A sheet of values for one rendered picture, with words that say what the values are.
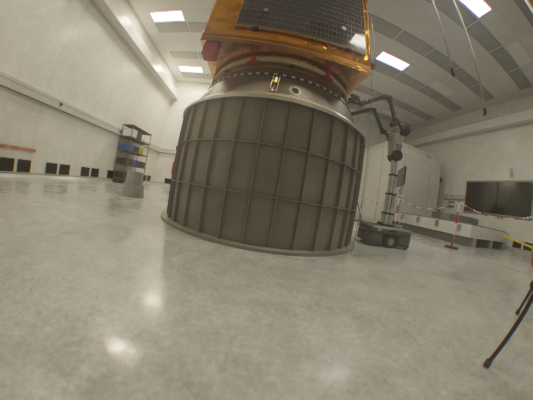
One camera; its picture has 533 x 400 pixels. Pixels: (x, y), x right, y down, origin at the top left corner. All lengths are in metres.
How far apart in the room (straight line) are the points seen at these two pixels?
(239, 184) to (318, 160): 0.64
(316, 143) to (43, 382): 1.90
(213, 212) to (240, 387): 1.40
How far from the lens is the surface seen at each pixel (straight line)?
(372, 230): 2.81
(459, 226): 6.04
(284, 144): 1.66
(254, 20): 2.33
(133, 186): 3.88
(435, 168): 10.06
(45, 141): 5.54
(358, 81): 2.50
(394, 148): 3.16
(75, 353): 0.62
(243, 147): 1.67
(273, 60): 2.22
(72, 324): 0.71
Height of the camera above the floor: 0.43
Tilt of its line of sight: 2 degrees down
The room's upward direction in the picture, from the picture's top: 9 degrees clockwise
